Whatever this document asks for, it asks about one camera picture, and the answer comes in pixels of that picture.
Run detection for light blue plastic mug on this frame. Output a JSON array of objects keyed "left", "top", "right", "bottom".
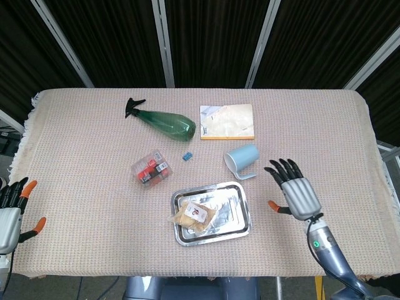
[{"left": 223, "top": 144, "right": 260, "bottom": 181}]

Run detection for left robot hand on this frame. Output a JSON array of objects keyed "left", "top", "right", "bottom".
[{"left": 0, "top": 176, "right": 48, "bottom": 254}]

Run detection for beige woven tablecloth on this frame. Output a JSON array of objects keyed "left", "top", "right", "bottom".
[{"left": 6, "top": 87, "right": 392, "bottom": 280}]

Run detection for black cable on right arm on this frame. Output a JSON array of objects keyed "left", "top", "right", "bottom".
[{"left": 305, "top": 214, "right": 343, "bottom": 284}]

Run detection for clear box of red clips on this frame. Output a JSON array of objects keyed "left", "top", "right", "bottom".
[{"left": 130, "top": 149, "right": 173, "bottom": 189}]

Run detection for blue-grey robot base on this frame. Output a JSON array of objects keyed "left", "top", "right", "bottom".
[{"left": 124, "top": 276, "right": 260, "bottom": 300}]

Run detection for stainless steel tray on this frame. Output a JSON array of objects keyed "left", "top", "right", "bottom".
[{"left": 170, "top": 181, "right": 253, "bottom": 248}]

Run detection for bagged snack packet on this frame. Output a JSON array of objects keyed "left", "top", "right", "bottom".
[{"left": 169, "top": 200, "right": 218, "bottom": 237}]

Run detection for grey metal frame post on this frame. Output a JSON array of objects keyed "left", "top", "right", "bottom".
[
  {"left": 30, "top": 0, "right": 95, "bottom": 89},
  {"left": 244, "top": 0, "right": 281, "bottom": 89},
  {"left": 151, "top": 0, "right": 176, "bottom": 88},
  {"left": 342, "top": 27, "right": 400, "bottom": 91}
]

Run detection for green plastic spray bottle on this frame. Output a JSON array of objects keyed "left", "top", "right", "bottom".
[{"left": 124, "top": 97, "right": 197, "bottom": 142}]

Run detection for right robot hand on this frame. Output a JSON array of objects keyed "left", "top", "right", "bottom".
[{"left": 264, "top": 158, "right": 323, "bottom": 222}]

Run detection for worn yellow-edged notebook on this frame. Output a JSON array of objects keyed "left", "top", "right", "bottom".
[{"left": 199, "top": 104, "right": 256, "bottom": 141}]

